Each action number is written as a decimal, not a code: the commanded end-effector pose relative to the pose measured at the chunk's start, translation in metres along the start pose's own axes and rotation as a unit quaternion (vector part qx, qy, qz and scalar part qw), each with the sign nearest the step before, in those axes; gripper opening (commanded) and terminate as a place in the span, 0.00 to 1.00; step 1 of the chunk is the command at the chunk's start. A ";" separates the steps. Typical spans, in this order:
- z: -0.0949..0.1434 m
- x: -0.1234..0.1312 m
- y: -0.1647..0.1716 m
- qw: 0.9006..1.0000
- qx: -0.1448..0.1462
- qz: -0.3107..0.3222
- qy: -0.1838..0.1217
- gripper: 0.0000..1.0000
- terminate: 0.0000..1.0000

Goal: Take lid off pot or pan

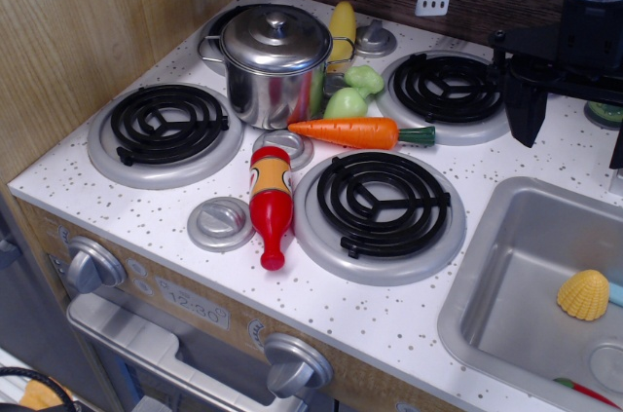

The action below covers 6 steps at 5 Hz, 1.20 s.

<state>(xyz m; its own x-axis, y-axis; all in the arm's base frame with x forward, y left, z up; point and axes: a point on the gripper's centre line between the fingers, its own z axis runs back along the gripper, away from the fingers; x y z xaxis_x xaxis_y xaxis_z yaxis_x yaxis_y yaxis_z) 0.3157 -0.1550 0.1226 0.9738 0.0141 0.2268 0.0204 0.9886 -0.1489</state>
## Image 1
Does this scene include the yellow toy corn piece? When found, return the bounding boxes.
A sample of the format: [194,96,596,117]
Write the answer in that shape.
[557,270,609,321]

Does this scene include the right oven knob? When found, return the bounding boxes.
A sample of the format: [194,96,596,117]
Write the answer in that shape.
[264,333,334,398]

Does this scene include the green toy vegetable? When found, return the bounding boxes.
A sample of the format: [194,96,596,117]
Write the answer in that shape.
[323,65,385,119]

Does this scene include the grey stovetop knob front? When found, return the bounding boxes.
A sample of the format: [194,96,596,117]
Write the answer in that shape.
[187,197,255,252]

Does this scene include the steel pot lid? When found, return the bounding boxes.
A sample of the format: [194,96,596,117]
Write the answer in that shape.
[220,5,333,74]

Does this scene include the stove burner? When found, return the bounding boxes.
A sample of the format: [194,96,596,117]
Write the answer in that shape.
[198,4,260,76]
[294,150,466,286]
[88,84,243,190]
[377,51,510,146]

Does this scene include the light blue toy item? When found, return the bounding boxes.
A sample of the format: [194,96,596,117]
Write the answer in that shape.
[605,273,623,307]

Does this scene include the grey stovetop knob back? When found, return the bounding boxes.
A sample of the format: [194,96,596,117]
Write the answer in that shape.
[355,19,397,57]

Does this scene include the red toy ketchup bottle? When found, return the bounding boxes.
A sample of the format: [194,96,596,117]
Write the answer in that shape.
[249,146,294,271]

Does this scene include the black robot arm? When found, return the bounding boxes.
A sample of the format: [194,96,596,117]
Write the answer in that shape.
[489,0,622,147]

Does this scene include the back left stove burner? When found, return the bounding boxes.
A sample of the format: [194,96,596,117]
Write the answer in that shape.
[198,4,260,76]

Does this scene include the metal sink basin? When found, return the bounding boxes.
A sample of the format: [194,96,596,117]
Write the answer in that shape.
[438,177,622,411]

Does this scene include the left oven knob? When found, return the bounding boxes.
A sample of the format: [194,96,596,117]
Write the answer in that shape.
[67,236,127,294]

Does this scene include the steel cooking pot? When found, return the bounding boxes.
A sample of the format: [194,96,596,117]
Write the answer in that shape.
[222,53,328,130]

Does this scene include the orange toy carrot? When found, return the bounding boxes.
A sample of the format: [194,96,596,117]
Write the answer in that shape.
[288,117,436,150]

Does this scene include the orange object with black cable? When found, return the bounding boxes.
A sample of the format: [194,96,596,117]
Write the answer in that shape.
[1,367,84,412]

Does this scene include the front left stove burner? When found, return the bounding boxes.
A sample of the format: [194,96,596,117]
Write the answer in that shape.
[88,84,243,190]

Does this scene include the red toy chili pepper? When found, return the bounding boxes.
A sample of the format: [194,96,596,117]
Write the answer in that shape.
[554,377,621,410]

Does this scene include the green toy can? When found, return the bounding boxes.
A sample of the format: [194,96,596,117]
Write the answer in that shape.
[584,101,623,130]

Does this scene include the oven knob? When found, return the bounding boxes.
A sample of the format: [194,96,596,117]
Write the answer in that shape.
[67,236,127,294]
[264,333,334,398]

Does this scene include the front right stove burner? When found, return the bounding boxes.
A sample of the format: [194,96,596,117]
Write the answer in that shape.
[294,150,466,286]

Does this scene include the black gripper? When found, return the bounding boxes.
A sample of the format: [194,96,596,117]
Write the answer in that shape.
[489,23,623,169]

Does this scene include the grey stovetop knob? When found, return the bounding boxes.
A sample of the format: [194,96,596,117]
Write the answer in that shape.
[187,197,255,252]
[253,130,314,171]
[355,19,397,57]

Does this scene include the grey stovetop knob middle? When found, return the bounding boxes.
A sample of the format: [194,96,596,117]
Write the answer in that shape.
[253,130,314,171]

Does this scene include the grey oven door handle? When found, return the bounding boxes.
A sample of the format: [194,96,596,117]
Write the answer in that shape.
[67,294,308,411]

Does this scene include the back right stove burner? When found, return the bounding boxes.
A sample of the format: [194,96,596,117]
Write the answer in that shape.
[377,51,510,146]

